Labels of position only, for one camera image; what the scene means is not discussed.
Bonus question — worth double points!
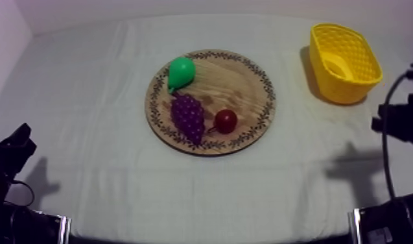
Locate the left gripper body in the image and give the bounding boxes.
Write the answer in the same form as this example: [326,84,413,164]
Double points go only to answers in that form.
[0,123,38,206]

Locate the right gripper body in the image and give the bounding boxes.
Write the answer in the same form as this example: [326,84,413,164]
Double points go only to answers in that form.
[371,93,413,151]

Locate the yellow plastic basket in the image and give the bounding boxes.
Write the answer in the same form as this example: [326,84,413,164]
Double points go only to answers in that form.
[309,22,384,105]

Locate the yellow toy banana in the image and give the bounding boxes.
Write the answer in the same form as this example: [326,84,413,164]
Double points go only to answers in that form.
[323,53,355,81]

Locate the round wooden board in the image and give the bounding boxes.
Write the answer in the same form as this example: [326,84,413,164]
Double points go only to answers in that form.
[145,49,277,157]

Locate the small red fruit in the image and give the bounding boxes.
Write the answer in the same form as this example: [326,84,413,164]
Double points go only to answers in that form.
[207,108,239,135]

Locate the purple toy grapes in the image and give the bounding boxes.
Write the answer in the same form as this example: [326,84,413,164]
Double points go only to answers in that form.
[170,92,206,146]

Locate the green toy pear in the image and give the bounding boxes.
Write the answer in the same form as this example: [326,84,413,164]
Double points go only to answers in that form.
[167,57,196,95]

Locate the black cable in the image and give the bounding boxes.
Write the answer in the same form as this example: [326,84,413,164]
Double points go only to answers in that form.
[10,180,36,207]

